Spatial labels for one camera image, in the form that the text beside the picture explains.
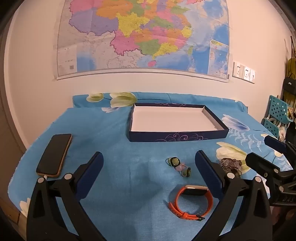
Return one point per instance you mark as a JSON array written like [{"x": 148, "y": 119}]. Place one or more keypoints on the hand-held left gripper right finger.
[{"x": 208, "y": 176}]

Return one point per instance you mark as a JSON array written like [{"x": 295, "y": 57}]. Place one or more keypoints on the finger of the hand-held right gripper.
[
  {"x": 261, "y": 163},
  {"x": 275, "y": 144}
]

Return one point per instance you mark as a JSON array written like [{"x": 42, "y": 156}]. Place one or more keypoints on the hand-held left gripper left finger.
[{"x": 94, "y": 172}]

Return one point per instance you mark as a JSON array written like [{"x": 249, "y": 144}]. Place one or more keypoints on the orange smartwatch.
[{"x": 196, "y": 190}]

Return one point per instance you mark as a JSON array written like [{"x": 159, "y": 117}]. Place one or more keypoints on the dark blue shallow box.
[{"x": 166, "y": 120}]

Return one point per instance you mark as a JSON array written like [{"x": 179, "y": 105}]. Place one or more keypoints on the blue floral bedsheet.
[{"x": 115, "y": 143}]

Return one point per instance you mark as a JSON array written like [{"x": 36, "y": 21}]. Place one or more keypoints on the black smartphone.
[{"x": 54, "y": 155}]

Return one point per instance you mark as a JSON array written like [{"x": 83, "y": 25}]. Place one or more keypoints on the black hanging bag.
[{"x": 289, "y": 92}]

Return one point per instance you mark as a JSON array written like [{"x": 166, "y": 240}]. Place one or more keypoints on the yellow hanging bag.
[{"x": 291, "y": 68}]

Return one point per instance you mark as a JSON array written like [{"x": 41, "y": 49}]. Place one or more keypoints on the brown door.
[{"x": 9, "y": 129}]

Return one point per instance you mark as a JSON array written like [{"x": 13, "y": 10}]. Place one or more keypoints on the white wall switch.
[{"x": 252, "y": 75}]

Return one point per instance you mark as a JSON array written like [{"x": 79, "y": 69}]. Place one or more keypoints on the white wall socket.
[
  {"x": 238, "y": 68},
  {"x": 246, "y": 72}
]

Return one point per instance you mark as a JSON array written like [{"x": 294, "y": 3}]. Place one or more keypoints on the wooden bed frame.
[{"x": 13, "y": 214}]

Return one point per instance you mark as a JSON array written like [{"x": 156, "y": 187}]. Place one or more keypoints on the colourful wall map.
[{"x": 138, "y": 34}]

